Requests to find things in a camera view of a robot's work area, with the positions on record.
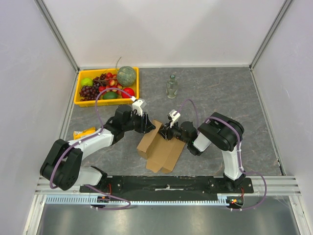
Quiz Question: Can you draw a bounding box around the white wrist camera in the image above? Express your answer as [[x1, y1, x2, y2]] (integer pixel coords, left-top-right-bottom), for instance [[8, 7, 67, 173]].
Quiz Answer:
[[169, 109, 180, 128], [132, 98, 146, 117]]

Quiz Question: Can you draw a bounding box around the red tomato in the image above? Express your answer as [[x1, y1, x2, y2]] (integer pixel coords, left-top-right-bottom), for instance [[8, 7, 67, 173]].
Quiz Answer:
[[121, 87, 135, 98]]

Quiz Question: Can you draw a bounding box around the clear glass bottle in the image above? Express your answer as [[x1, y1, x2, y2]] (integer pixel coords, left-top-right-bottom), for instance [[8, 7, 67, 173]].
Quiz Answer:
[[166, 74, 178, 98]]

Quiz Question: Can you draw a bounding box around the yellow plastic bin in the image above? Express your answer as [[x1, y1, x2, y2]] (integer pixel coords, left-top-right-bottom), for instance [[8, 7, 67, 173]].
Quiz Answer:
[[74, 67, 139, 107]]

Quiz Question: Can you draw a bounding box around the dark purple grape bunch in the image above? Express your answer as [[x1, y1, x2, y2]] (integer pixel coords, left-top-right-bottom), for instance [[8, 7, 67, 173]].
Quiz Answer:
[[79, 86, 100, 101]]

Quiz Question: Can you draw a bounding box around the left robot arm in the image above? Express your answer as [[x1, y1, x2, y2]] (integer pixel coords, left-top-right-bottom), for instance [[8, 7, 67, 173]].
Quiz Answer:
[[40, 105, 156, 192]]

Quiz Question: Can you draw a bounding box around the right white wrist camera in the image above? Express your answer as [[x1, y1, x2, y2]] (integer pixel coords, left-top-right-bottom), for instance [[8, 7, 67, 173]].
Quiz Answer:
[[169, 109, 180, 128]]

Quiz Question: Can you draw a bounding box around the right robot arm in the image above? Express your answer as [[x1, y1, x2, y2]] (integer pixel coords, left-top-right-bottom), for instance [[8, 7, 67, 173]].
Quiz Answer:
[[158, 110, 246, 193]]

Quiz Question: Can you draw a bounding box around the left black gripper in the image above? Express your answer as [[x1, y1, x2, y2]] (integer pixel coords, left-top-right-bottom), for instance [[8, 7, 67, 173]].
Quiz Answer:
[[123, 109, 156, 134]]

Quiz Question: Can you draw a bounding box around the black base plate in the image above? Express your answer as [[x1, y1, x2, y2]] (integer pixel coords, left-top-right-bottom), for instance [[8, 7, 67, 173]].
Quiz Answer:
[[79, 175, 254, 199]]

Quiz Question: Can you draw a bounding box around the yellow snack packet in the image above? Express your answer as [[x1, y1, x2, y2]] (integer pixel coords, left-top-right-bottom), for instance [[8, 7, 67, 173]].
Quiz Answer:
[[73, 127, 96, 140]]

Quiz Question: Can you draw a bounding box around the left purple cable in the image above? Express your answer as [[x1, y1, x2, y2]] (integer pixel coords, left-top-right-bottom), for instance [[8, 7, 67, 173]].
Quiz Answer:
[[49, 87, 136, 211]]

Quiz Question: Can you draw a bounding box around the green netted melon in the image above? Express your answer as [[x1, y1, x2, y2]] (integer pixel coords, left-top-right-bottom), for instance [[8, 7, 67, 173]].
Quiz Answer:
[[117, 66, 137, 87]]

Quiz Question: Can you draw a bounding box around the brown cardboard box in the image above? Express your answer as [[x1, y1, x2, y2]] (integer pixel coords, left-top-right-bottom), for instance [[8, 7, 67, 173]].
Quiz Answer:
[[137, 120, 185, 173]]

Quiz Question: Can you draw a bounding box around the green avocado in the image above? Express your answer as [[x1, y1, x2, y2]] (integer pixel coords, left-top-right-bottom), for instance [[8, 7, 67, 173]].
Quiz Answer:
[[102, 92, 118, 100]]

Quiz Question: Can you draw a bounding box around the green apple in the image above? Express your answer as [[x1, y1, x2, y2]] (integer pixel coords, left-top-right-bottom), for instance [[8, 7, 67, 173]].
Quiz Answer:
[[80, 77, 93, 87]]

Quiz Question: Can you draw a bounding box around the red cherry bunch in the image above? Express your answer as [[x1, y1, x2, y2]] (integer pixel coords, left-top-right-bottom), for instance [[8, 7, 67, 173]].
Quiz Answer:
[[93, 72, 123, 95]]

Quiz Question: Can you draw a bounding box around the grey slotted cable duct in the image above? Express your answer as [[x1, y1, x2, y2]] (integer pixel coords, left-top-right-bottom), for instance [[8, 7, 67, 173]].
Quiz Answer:
[[45, 194, 232, 205]]

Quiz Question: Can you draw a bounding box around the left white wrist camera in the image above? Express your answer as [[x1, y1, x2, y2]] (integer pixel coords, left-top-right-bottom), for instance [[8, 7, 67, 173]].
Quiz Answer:
[[132, 98, 146, 117]]

